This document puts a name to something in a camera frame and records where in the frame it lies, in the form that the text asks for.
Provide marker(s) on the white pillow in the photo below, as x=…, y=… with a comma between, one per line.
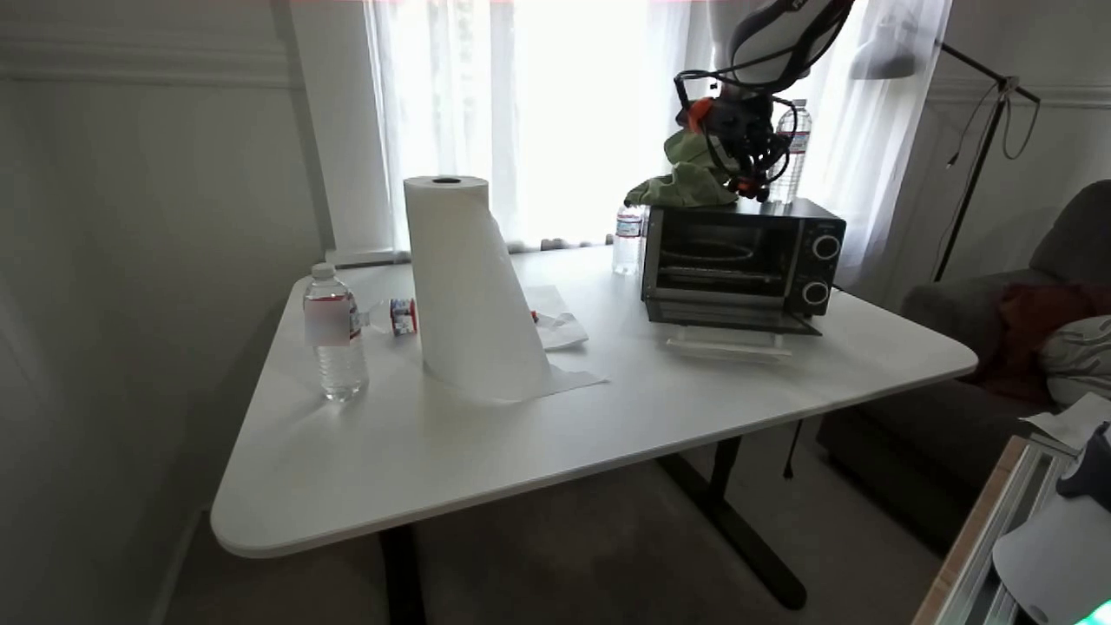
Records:
x=1080, y=358

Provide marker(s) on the black tripod stand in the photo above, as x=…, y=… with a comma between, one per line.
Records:
x=977, y=161

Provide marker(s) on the white round lid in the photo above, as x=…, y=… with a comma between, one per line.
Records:
x=1060, y=568

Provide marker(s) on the white paper stack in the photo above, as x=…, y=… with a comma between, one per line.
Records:
x=1060, y=424

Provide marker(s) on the dark grey sofa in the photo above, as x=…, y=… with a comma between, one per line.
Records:
x=925, y=439

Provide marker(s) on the black table leg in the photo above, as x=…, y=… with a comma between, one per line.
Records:
x=739, y=531
x=400, y=576

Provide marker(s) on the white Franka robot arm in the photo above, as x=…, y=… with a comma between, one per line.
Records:
x=801, y=28

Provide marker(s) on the dark red cushion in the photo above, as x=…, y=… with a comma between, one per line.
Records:
x=1044, y=323

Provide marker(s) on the clear bottle with red label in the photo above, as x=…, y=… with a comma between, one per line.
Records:
x=336, y=336

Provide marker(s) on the small clear plastic bottle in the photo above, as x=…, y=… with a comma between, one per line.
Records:
x=628, y=236

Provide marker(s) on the clear bottle with blue label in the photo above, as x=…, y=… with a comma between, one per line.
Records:
x=801, y=133

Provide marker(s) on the dark grey object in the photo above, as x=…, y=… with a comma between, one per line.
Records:
x=1091, y=470

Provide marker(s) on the white table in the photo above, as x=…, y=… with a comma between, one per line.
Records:
x=462, y=464

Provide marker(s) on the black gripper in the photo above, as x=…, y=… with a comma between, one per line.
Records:
x=748, y=125

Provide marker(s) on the silver aluminium frame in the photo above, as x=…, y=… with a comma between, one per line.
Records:
x=994, y=531

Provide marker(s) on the green cloth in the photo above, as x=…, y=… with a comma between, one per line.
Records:
x=682, y=178

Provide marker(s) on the wooden desk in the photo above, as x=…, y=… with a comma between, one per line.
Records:
x=965, y=544

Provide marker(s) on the crumpled white paper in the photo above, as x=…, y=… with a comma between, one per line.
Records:
x=555, y=326

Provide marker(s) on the white paper towel roll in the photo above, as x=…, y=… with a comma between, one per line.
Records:
x=462, y=288

